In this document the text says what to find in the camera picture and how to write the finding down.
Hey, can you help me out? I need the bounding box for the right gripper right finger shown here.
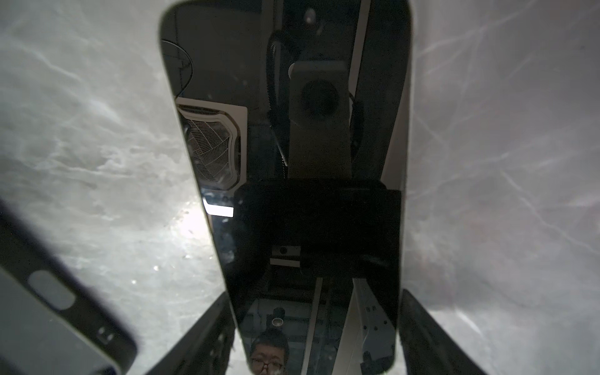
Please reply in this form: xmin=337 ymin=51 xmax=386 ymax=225
xmin=398 ymin=289 xmax=484 ymax=375

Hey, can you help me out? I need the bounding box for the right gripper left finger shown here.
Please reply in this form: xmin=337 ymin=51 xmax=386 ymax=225
xmin=149 ymin=292 xmax=235 ymax=375

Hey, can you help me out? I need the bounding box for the black phone case with camera hole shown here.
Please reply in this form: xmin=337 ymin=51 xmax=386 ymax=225
xmin=1 ymin=205 xmax=138 ymax=374

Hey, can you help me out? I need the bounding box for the black phone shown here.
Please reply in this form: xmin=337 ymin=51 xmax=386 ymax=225
xmin=160 ymin=1 xmax=410 ymax=374

